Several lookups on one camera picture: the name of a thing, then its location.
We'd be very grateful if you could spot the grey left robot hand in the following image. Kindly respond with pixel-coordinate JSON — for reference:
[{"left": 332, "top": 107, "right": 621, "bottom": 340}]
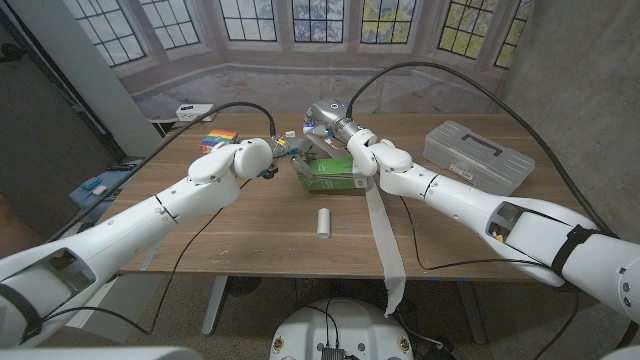
[{"left": 272, "top": 135, "right": 317, "bottom": 186}]

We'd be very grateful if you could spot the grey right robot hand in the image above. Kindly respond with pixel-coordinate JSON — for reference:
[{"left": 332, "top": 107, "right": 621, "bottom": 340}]
[{"left": 303, "top": 98, "right": 362, "bottom": 146}]

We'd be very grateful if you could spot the green cardboard package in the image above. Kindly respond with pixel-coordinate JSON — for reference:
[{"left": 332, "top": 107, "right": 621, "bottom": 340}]
[{"left": 298, "top": 156, "right": 371, "bottom": 193}]

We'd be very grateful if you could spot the white bandage strip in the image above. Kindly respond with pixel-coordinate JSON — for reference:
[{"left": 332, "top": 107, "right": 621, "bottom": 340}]
[{"left": 309, "top": 132, "right": 408, "bottom": 318}]

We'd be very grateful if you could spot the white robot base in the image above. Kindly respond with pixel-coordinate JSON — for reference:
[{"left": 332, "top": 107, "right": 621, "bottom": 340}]
[{"left": 269, "top": 298, "right": 415, "bottom": 360}]

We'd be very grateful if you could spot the white bandage roll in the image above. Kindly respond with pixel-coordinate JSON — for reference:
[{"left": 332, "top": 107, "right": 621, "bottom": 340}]
[{"left": 316, "top": 207, "right": 332, "bottom": 239}]

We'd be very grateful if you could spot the grey clamshell container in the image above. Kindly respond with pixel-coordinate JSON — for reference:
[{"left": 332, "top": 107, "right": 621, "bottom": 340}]
[{"left": 423, "top": 120, "right": 536, "bottom": 197}]

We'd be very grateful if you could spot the printed window backdrop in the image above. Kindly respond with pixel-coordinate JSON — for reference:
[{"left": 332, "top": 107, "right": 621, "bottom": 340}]
[{"left": 62, "top": 0, "right": 536, "bottom": 115}]

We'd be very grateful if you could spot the colourful block print box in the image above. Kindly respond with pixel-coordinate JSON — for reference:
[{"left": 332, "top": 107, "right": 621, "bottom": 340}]
[{"left": 199, "top": 128, "right": 239, "bottom": 155}]

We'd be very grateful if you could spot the white power strip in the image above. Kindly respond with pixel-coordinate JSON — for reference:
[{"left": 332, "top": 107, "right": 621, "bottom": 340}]
[{"left": 174, "top": 103, "right": 217, "bottom": 123}]

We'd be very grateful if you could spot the grey table leg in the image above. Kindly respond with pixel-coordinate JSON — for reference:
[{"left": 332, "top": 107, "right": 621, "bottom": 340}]
[
  {"left": 201, "top": 276, "right": 229, "bottom": 336},
  {"left": 455, "top": 279, "right": 489, "bottom": 346}
]

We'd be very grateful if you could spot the short grey tape line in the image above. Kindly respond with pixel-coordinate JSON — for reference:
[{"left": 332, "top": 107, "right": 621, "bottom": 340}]
[{"left": 139, "top": 234, "right": 166, "bottom": 272}]

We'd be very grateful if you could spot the blue mat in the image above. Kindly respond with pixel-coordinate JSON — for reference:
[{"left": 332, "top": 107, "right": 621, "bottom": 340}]
[{"left": 68, "top": 158, "right": 146, "bottom": 210}]

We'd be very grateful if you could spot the white robot torso cover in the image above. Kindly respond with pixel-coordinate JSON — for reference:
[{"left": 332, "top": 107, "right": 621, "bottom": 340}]
[{"left": 0, "top": 347, "right": 204, "bottom": 360}]

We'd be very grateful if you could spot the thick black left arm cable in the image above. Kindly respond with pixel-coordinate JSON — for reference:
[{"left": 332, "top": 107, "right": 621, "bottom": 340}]
[{"left": 47, "top": 101, "right": 278, "bottom": 244}]

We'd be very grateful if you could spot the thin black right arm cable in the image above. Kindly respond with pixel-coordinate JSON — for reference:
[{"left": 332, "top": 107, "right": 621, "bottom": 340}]
[{"left": 398, "top": 194, "right": 556, "bottom": 271}]

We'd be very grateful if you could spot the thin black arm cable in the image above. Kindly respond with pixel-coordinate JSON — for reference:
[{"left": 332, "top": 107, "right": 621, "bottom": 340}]
[
  {"left": 42, "top": 178, "right": 252, "bottom": 336},
  {"left": 398, "top": 194, "right": 556, "bottom": 271}
]

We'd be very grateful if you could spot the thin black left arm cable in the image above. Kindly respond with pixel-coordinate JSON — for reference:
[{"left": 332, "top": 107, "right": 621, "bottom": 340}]
[{"left": 42, "top": 178, "right": 252, "bottom": 336}]

